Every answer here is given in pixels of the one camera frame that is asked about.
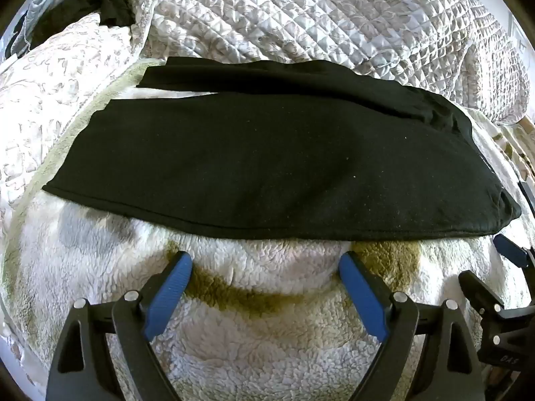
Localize white printed fleece blanket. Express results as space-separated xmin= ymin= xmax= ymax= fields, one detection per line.
xmin=0 ymin=60 xmax=531 ymax=401

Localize black pants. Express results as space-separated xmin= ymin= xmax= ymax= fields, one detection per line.
xmin=42 ymin=55 xmax=522 ymax=241

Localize light blue cloth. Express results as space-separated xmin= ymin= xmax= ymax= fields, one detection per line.
xmin=8 ymin=0 xmax=57 ymax=53

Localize dark cloth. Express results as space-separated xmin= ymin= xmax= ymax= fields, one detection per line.
xmin=31 ymin=0 xmax=134 ymax=46

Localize white quilted bedspread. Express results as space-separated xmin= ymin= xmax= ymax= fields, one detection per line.
xmin=0 ymin=0 xmax=531 ymax=222

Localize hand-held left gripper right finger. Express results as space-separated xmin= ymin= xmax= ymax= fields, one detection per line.
xmin=338 ymin=251 xmax=488 ymax=401

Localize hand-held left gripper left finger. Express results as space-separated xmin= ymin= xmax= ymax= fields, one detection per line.
xmin=46 ymin=251 xmax=193 ymax=401

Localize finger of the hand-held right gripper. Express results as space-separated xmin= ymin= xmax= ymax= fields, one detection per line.
xmin=458 ymin=234 xmax=535 ymax=314
xmin=518 ymin=180 xmax=535 ymax=207

